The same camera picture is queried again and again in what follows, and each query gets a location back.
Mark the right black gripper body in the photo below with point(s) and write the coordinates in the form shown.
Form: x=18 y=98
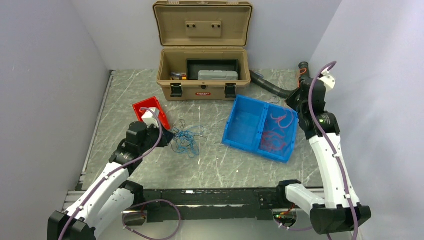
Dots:
x=296 y=104

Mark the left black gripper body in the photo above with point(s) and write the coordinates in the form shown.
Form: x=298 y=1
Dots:
x=155 y=134

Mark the blue two-compartment plastic bin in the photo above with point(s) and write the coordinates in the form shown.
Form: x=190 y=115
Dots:
x=261 y=128

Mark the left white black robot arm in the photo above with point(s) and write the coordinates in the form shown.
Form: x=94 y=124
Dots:
x=112 y=192

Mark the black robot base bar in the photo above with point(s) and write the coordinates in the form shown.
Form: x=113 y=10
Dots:
x=258 y=203

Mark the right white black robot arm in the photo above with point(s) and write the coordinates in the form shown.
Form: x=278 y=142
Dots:
x=340 y=210

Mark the silver wrench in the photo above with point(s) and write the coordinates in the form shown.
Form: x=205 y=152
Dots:
x=274 y=100

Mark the red plastic bin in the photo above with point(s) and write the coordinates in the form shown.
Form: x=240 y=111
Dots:
x=151 y=102

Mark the grey case in toolbox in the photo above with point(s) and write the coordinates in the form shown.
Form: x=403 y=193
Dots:
x=217 y=75

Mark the black tray in toolbox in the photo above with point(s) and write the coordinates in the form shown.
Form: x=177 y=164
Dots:
x=194 y=65

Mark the tan plastic toolbox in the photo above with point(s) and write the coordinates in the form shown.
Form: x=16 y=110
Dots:
x=202 y=29

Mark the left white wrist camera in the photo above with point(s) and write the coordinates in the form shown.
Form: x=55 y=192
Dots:
x=147 y=116

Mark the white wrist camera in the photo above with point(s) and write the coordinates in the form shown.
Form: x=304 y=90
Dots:
x=328 y=80
x=147 y=116

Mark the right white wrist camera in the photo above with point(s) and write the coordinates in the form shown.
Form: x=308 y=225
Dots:
x=328 y=80

